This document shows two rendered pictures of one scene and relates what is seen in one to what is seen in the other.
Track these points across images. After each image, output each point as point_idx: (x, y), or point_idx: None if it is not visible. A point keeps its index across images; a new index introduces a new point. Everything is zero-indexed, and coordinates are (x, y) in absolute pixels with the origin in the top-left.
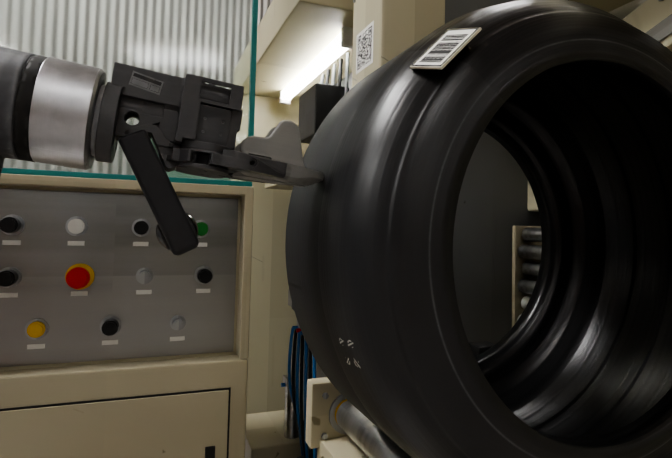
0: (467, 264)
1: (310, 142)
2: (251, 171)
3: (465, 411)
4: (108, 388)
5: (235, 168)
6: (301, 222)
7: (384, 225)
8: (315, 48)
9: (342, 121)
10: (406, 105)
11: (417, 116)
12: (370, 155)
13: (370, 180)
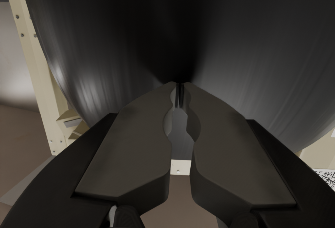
0: None
1: (292, 142)
2: (56, 171)
3: None
4: None
5: (22, 220)
6: (265, 15)
7: None
8: None
9: (180, 140)
10: (83, 120)
11: (73, 107)
12: (71, 90)
13: (58, 61)
